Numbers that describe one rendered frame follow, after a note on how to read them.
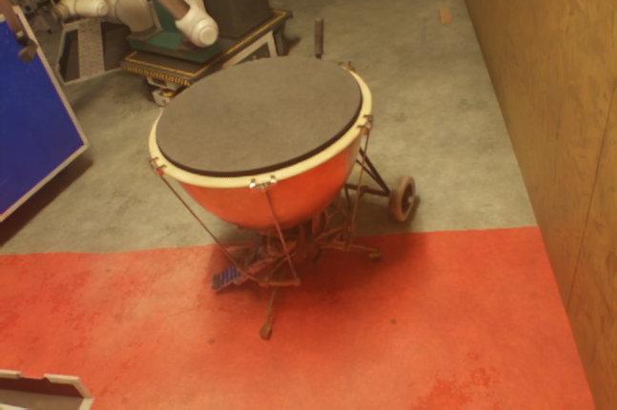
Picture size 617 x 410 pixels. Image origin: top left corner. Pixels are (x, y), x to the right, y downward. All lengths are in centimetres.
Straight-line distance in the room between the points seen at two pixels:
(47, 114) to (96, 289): 96
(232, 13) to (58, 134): 120
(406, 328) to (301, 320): 39
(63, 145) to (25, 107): 30
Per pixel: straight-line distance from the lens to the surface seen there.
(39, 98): 301
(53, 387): 225
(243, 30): 350
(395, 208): 229
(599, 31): 162
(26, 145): 299
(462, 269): 223
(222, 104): 183
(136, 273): 255
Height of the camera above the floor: 168
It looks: 39 degrees down
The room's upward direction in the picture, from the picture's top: 13 degrees counter-clockwise
